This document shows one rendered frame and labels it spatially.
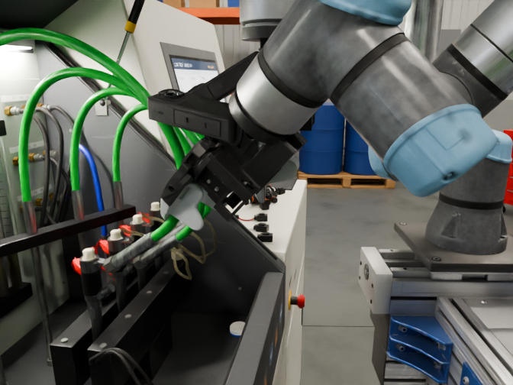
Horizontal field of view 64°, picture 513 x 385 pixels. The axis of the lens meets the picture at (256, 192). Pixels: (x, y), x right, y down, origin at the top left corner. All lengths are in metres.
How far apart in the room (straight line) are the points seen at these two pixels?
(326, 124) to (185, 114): 4.85
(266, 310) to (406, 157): 0.53
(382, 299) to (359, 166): 4.61
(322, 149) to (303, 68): 4.97
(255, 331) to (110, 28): 0.68
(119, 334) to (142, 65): 0.56
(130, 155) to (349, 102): 0.68
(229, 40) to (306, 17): 6.72
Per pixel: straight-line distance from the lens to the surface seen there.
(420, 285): 0.89
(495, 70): 0.44
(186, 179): 0.45
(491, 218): 0.90
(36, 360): 0.97
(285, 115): 0.37
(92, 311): 0.71
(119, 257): 0.60
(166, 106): 0.45
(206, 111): 0.43
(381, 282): 0.87
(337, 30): 0.33
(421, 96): 0.32
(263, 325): 0.75
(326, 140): 5.30
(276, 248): 0.97
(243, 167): 0.43
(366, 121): 0.33
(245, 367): 0.66
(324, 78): 0.34
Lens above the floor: 1.37
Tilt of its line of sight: 16 degrees down
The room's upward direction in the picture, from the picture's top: straight up
